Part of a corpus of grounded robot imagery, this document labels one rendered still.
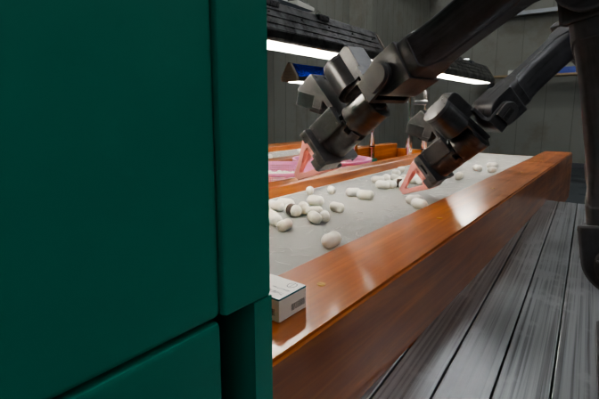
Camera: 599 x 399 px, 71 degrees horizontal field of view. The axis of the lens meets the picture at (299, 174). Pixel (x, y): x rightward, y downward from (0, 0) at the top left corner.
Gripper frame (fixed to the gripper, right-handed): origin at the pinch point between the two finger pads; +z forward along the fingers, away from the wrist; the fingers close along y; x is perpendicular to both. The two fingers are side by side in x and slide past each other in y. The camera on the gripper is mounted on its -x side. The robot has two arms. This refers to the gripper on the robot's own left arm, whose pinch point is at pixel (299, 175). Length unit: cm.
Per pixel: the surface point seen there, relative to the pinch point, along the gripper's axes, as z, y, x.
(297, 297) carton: -17.1, 32.5, 19.3
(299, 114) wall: 180, -306, -161
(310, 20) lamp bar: -15.9, -6.7, -22.9
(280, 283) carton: -16.1, 32.4, 17.6
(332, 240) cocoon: -7.5, 11.9, 14.4
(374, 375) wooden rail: -12.8, 24.3, 29.0
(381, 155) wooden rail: 42, -120, -22
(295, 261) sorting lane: -5.6, 18.3, 14.7
